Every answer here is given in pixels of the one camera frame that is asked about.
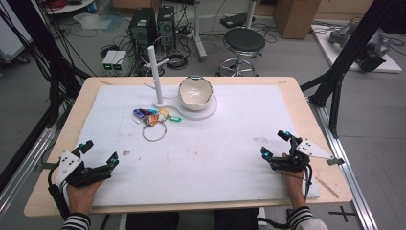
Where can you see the white ceramic bowl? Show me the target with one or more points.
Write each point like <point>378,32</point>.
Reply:
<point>195,92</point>

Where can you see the grey machine on board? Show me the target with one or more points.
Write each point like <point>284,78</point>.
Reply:
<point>376,48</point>

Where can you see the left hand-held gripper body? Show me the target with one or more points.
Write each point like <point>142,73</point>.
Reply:
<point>68,166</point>

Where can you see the white table leg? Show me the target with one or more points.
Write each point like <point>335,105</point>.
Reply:
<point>250,12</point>
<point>199,35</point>

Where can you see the black round stool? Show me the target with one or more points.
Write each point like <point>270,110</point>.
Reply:
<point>244,40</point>

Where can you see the person's left hand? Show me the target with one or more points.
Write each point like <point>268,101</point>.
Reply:
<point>81,198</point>

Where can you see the white foam mat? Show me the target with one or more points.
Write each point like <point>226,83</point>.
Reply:
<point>207,159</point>

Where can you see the grey tape piece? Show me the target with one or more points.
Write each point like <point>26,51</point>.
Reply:
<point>335,161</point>

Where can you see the small white box green display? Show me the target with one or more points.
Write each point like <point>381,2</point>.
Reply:
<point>108,59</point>
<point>119,60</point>

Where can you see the round white table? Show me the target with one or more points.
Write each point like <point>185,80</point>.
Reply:
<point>68,7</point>

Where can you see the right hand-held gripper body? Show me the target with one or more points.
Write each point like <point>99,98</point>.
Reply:
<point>300,156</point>

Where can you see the flat black device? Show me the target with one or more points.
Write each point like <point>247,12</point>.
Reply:
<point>236,20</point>

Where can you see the person's dark trousers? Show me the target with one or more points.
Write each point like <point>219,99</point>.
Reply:
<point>153,221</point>

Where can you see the person's right hand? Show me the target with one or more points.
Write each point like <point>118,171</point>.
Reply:
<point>295,188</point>

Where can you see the white stand with post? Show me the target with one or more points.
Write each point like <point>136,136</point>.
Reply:
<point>157,76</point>

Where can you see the black tape cross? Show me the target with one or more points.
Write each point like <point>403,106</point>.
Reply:
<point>342,213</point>

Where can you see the aluminium rail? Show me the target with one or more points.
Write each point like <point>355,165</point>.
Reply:
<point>344,166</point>
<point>22,172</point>

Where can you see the white floor board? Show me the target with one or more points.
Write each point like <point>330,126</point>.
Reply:
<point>328,51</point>

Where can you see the thin wooden stick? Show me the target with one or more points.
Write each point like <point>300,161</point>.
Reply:
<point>327,187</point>

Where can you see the brown cardboard box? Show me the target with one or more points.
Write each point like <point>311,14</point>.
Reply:
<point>295,17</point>

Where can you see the black computer tower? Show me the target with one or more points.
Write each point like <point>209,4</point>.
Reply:
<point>166,25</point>
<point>142,27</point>

